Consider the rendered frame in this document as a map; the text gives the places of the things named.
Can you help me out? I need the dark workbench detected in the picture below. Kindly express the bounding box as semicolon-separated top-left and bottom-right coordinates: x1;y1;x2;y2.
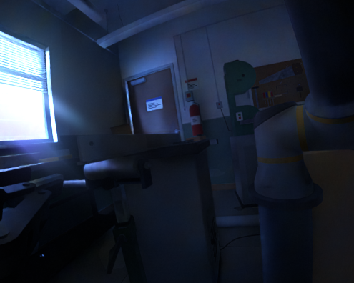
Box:
0;144;79;179

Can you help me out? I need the brown door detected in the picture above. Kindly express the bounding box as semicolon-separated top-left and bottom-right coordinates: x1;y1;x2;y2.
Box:
124;63;183;138

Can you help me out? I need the window with blinds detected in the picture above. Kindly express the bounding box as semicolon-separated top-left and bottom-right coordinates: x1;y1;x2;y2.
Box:
0;24;60;144

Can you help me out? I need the brown box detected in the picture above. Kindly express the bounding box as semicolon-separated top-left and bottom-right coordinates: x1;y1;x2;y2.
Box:
109;124;134;136

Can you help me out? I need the red fire extinguisher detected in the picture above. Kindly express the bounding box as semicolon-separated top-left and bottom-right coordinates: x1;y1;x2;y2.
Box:
188;101;203;137

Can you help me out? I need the dark roller stand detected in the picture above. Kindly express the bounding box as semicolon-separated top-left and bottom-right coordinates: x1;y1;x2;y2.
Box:
104;160;154;276

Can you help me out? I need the white blue door sign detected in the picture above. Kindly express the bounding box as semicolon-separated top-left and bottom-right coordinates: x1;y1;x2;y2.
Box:
145;98;163;113

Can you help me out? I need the red white wall sign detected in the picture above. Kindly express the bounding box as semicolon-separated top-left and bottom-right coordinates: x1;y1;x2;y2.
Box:
184;77;199;91

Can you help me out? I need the green band saw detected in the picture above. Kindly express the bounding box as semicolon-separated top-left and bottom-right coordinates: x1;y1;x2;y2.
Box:
222;59;260;212

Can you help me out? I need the dark floor cable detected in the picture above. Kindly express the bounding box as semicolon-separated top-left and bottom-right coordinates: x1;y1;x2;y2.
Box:
220;232;260;249

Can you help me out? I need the brown pegboard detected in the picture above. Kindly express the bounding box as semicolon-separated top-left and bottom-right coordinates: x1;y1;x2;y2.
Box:
252;58;307;111

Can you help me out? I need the grey table saw body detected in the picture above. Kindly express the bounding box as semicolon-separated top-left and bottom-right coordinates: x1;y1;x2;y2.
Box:
86;138;222;283

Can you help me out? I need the grey outfeed roller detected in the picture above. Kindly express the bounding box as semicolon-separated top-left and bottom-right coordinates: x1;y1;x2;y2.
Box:
82;159;149;182

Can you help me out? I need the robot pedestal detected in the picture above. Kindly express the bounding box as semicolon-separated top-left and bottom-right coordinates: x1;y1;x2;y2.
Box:
258;203;315;283

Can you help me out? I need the grey hand saw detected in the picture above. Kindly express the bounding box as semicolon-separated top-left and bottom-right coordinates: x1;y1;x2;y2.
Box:
258;64;303;86

